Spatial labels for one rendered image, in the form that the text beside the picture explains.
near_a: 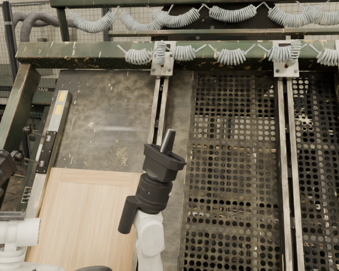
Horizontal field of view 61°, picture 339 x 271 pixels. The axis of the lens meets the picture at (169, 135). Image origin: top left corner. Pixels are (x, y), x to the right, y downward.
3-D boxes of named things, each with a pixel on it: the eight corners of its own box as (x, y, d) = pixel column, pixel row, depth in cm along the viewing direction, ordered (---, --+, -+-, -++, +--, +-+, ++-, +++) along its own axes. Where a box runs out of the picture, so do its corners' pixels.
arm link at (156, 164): (171, 163, 67) (157, 209, 69) (195, 161, 74) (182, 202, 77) (135, 143, 74) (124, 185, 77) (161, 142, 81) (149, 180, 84)
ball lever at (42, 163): (41, 169, 129) (11, 160, 119) (43, 161, 130) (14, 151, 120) (46, 168, 126) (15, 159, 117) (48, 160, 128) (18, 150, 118)
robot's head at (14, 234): (35, 259, 68) (39, 220, 69) (-15, 261, 64) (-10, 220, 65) (36, 251, 74) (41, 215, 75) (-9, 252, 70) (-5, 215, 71)
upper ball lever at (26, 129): (48, 143, 133) (19, 133, 123) (50, 136, 134) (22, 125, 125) (52, 142, 131) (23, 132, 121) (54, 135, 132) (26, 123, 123)
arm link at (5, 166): (-10, 148, 115) (-31, 168, 105) (12, 149, 113) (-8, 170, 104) (2, 172, 122) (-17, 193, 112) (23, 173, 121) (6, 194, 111)
